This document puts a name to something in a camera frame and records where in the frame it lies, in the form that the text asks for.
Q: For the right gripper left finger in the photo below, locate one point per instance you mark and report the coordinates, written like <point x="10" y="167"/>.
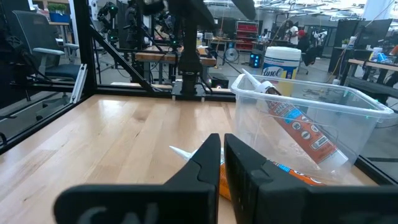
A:
<point x="140" y="205"/>

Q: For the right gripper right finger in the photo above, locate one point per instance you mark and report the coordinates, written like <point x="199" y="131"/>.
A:
<point x="311" y="208"/>

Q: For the orange brown caulk tube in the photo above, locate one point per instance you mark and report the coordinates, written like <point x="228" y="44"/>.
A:
<point x="225" y="185"/>
<point x="301" y="130"/>

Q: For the large clear plastic bin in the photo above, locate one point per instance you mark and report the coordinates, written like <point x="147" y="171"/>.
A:
<point x="342" y="124"/>

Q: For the black background robot arm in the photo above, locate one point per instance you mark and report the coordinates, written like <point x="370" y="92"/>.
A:
<point x="110" y="18"/>

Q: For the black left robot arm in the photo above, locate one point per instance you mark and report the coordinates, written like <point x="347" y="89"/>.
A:
<point x="189" y="56"/>

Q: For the Lysol wipes canister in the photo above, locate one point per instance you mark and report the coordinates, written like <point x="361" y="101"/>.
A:
<point x="281" y="67"/>

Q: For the wooden workbench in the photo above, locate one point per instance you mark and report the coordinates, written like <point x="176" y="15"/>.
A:
<point x="155" y="56"/>

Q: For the person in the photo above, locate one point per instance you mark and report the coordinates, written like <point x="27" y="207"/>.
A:
<point x="292" y="32"/>
<point x="306" y="43"/>

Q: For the small floor fan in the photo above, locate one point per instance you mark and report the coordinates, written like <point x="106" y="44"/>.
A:
<point x="231" y="55"/>

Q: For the black monitor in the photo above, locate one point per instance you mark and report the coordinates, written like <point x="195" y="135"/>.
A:
<point x="370" y="32"/>

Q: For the red storage rack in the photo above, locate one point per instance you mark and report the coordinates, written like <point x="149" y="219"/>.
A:
<point x="247" y="34"/>

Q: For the grey office chair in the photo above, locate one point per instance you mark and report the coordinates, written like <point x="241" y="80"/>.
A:
<point x="34" y="34"/>

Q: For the green plant in planter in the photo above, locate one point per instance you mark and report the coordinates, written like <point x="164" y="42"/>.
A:
<point x="57" y="11"/>

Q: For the silver aluminium bracket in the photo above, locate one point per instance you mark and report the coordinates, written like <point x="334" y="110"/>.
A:
<point x="79" y="82"/>

